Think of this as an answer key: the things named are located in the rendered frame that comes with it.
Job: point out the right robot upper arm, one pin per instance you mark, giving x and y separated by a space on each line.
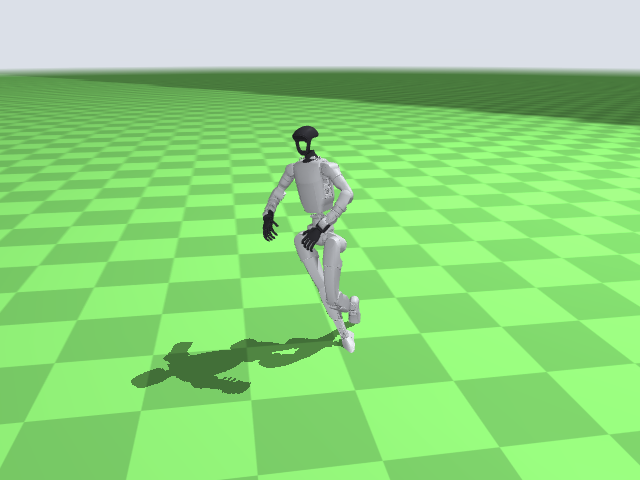
285 181

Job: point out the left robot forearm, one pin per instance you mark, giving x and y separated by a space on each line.
338 208

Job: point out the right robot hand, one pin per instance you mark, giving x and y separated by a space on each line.
267 226

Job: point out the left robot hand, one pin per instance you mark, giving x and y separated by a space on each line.
313 235

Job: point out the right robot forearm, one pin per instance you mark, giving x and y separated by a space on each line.
273 202

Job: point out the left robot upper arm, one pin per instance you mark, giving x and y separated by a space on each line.
332 170

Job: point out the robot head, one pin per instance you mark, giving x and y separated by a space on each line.
306 134

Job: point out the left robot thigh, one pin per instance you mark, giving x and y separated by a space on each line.
332 263

